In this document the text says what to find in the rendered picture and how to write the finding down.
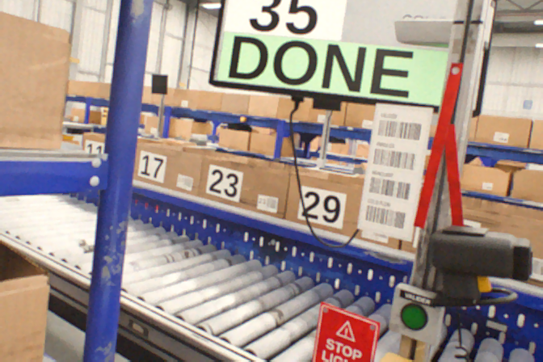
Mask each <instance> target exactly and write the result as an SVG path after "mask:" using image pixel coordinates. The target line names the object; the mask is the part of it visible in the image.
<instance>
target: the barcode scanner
mask: <svg viewBox="0 0 543 362"><path fill-rule="evenodd" d="M429 259H430V263H431V265H432V266H433V267H434V268H436V269H439V270H440V283H441V288H442V293H443V295H440V294H438V293H437V294H436V296H435V298H434V299H433V300H432V304H433V305H434V306H436V307H456V308H474V307H476V306H477V304H478V302H477V299H480V296H481V292H489V291H490V280H489V277H494V278H500V279H509V278H512V279H515V280H521V281H527V280H529V278H530V276H531V275H532V243H531V241H530V240H528V239H527V238H517V237H515V236H514V235H512V234H505V233H496V232H489V229H482V228H473V227H463V226H453V225H450V226H449V227H447V228H444V229H440V230H438V231H436V232H435V233H434V234H433V235H432V236H431V238H430V242H429Z"/></svg>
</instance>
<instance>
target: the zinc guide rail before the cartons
mask: <svg viewBox="0 0 543 362"><path fill-rule="evenodd" d="M133 186H138V187H143V188H146V189H149V190H152V191H156V192H161V193H164V194H167V195H171V196H177V197H180V198H183V199H186V200H188V201H192V202H196V203H198V204H204V205H207V206H211V207H214V208H219V209H222V210H226V211H230V212H232V213H237V214H238V215H242V216H245V217H250V218H253V219H257V220H261V221H266V222H269V223H272V224H276V225H281V226H284V227H288V228H291V229H296V230H297V231H300V232H303V233H307V234H311V232H310V229H309V226H307V225H300V224H297V223H294V222H291V221H285V220H281V219H278V218H274V217H269V216H265V215H262V213H257V212H252V211H249V210H245V209H243V208H236V207H233V206H230V205H227V204H220V203H217V202H214V201H211V200H206V199H205V198H201V197H198V196H193V195H188V194H185V193H182V192H177V191H172V190H169V189H166V188H163V187H157V186H154V185H150V183H144V182H141V181H138V180H133ZM312 229H313V230H314V233H315V234H316V235H318V236H319V237H322V238H327V239H330V240H335V241H337V242H342V243H345V242H347V240H348V239H350V238H349V237H345V236H342V235H338V234H333V233H329V232H326V231H325V230H323V229H317V228H313V227H312ZM348 244H350V245H353V246H358V247H361V248H364V249H368V250H371V251H374V252H377V253H380V254H383V255H389V256H392V257H395V258H399V259H405V260H408V261H411V262H414V260H415V255H413V254H412V253H409V252H405V251H403V250H396V249H393V248H390V247H387V246H380V245H377V244H374V243H371V242H364V241H361V240H358V239H353V240H352V241H351V242H350V243H348ZM489 280H490V284H496V285H498V286H502V287H504V288H510V289H513V290H517V291H520V292H523V293H528V294H532V295H535V296H538V297H543V288H538V286H536V287H534V285H531V284H526V283H522V282H519V281H516V280H509V279H500V278H494V277H489Z"/></svg>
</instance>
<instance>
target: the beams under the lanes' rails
mask: <svg viewBox="0 0 543 362"><path fill-rule="evenodd" d="M48 306H50V307H51V308H53V310H55V311H57V312H58V313H59V314H61V315H63V316H64V317H66V318H68V319H69V320H71V321H72V322H76V323H77V324H78V325H79V326H81V327H82V328H83V329H86V316H87V314H85V313H83V312H82V311H81V310H79V309H76V308H74V307H73V306H71V304H69V303H67V302H65V301H63V300H62V299H60V298H59V297H56V296H55V295H53V294H51V293H48ZM388 331H389V329H386V330H385V332H384V333H383V334H382V335H381V336H380V337H379V338H378V342H379V341H380V340H381V339H382V338H383V337H384V336H385V334H386V333H387V332H388ZM116 336H117V339H116V349H118V350H120V351H122V352H123V353H124V354H126V355H128V356H130V357H131V358H133V359H135V360H137V362H167V361H166V360H164V359H162V358H161V356H158V355H155V354H154V353H153V352H151V351H149V350H147V349H145V348H144V347H142V346H140V345H139V344H136V343H134V342H133V341H131V340H129V338H127V337H125V336H123V335H122V334H120V333H119V332H116ZM443 352H444V349H441V348H439V349H438V351H437V353H435V355H434V356H433V358H432V359H431V362H439V359H440V357H441V356H442V354H443Z"/></svg>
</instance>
